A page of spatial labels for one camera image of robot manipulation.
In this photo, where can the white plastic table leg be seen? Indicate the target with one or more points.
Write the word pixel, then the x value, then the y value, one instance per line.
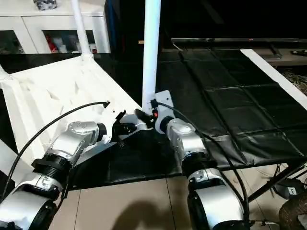
pixel 4 73
pixel 14 163
pixel 81 31
pixel 151 48

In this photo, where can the white plastic table top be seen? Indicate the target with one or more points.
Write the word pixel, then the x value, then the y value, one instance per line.
pixel 60 95

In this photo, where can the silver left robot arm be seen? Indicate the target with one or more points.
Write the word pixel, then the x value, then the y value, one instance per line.
pixel 72 139

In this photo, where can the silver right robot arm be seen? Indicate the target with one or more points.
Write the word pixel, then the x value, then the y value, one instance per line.
pixel 189 141

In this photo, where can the black work mat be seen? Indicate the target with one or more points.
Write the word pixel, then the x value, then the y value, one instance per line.
pixel 227 107

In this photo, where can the white canister red base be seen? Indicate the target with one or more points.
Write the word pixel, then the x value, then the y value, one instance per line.
pixel 93 48

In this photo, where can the red labelled package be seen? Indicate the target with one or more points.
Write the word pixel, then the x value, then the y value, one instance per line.
pixel 50 44

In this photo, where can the white glass-door cabinet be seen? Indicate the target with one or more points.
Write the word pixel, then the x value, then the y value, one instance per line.
pixel 48 24

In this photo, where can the white flat strip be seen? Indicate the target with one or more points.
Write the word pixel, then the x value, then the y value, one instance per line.
pixel 275 74

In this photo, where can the brown straw bundle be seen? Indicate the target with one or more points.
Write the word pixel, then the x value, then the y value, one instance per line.
pixel 297 80

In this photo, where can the black tripod stand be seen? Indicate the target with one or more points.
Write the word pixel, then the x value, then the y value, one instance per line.
pixel 287 189

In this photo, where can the black remote control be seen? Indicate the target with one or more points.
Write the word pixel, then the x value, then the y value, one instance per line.
pixel 299 51

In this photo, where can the brown woven basket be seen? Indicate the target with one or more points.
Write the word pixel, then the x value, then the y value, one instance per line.
pixel 293 215

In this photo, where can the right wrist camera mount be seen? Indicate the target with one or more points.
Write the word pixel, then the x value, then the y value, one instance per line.
pixel 164 100

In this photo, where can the black metal rail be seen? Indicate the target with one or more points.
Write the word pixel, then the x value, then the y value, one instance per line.
pixel 239 40

